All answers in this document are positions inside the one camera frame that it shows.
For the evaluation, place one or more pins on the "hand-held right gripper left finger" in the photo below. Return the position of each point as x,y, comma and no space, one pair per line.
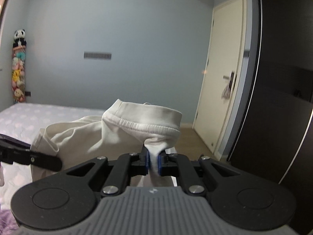
146,162

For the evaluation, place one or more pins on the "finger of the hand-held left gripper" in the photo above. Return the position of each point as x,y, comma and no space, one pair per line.
36,160

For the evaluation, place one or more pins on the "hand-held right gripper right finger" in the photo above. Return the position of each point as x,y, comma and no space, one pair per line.
160,164

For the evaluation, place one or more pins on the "cream white sweatshirt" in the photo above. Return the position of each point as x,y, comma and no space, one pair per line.
97,137

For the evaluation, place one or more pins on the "polka dot bed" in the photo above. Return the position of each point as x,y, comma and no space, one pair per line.
22,117

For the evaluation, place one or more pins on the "purple fuzzy robe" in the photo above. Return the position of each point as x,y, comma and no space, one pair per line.
6,225

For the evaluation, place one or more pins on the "clear tube of plush toys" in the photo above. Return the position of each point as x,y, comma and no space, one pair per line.
19,78

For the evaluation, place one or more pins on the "small hanging cloth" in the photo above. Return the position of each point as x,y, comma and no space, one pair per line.
226,90

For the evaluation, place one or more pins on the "cream door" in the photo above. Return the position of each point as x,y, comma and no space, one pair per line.
220,66

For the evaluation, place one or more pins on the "panda plush toy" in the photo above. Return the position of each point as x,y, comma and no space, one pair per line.
19,38

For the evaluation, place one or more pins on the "dark wardrobe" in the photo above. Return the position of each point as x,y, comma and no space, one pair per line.
283,78

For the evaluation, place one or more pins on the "window with dark frame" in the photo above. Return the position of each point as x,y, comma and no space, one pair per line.
3,9

